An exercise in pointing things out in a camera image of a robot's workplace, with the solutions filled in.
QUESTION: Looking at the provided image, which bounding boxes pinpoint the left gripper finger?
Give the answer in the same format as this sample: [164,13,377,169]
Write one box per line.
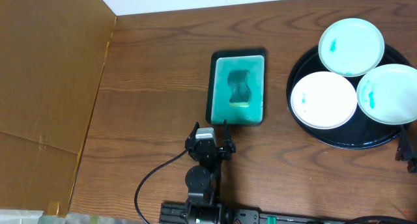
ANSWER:
[188,122,199,143]
[223,120,233,149]

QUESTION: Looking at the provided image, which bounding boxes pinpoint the green scrub sponge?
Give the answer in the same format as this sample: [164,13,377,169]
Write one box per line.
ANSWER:
[227,70,251,106]

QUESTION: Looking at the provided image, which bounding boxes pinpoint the black rectangular soap tray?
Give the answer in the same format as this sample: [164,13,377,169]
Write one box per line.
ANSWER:
[206,48,266,126]

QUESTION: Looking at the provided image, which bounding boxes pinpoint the cardboard panel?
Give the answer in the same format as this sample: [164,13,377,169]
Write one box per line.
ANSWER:
[1,0,116,216]

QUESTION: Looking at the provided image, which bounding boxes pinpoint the white plate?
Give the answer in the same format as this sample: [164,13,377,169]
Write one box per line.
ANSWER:
[290,71,357,130]

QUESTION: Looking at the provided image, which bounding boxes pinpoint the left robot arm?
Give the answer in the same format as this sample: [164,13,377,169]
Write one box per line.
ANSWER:
[184,121,236,224]

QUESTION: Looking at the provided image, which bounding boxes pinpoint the black round tray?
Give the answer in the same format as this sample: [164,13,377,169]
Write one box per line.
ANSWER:
[286,46,401,150]

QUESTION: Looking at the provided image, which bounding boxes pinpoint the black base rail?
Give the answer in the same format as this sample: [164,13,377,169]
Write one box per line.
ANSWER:
[158,203,417,224]

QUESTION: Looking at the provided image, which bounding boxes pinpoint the green plate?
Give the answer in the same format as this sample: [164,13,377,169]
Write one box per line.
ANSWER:
[318,18,385,77]
[356,64,416,125]

